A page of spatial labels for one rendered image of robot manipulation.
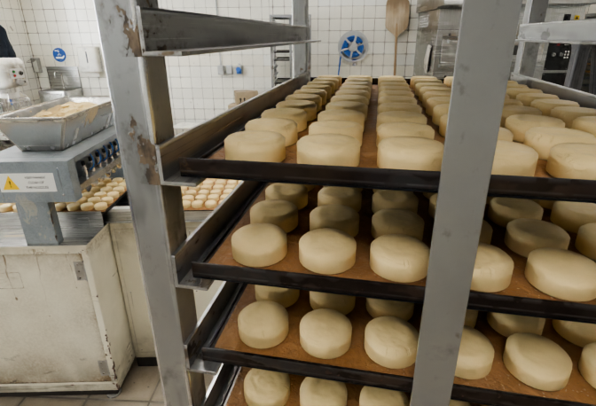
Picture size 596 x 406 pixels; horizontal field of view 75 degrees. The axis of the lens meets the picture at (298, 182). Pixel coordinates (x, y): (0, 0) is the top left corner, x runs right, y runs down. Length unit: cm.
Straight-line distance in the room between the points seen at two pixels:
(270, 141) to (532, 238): 24
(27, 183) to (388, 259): 151
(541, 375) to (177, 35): 39
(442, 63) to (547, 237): 439
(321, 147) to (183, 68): 565
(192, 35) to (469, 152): 23
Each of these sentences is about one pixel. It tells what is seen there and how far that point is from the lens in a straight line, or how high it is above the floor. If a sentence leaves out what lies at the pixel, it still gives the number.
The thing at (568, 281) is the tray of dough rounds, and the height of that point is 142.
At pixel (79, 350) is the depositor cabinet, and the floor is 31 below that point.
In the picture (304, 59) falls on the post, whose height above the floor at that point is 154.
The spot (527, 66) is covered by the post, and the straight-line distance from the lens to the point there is 90.
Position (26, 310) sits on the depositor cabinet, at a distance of 203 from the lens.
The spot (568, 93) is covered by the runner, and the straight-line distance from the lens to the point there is 68.
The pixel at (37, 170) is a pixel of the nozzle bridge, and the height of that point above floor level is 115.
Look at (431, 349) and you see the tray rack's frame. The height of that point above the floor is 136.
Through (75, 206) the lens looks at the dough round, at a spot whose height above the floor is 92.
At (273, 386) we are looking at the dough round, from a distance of 46.
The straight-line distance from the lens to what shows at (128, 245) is 188.
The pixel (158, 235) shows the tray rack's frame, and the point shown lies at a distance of 32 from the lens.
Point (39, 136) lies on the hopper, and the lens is 175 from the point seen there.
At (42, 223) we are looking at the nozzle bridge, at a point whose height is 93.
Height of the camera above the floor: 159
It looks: 21 degrees down
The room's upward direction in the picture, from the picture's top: straight up
